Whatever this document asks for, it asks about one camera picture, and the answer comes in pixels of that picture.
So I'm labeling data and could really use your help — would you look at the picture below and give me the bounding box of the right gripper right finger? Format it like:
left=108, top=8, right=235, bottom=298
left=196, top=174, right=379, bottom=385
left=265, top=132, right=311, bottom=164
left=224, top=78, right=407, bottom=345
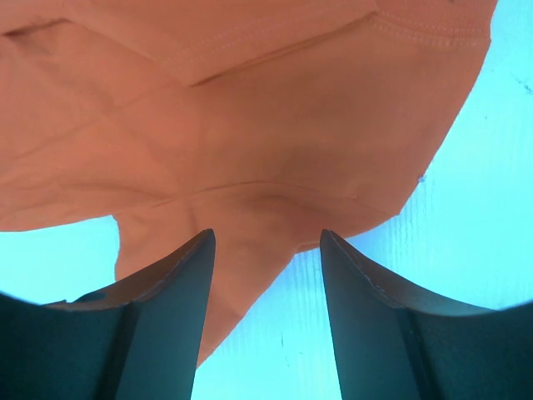
left=320, top=230, right=532, bottom=399

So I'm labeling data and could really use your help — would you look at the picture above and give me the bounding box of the orange t shirt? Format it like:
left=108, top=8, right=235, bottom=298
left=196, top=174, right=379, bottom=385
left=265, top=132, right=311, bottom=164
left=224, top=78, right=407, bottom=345
left=1, top=1, right=496, bottom=361

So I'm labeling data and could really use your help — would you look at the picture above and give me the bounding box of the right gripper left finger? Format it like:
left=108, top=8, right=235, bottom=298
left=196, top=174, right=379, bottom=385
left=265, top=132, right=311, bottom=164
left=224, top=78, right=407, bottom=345
left=1, top=229, right=216, bottom=400

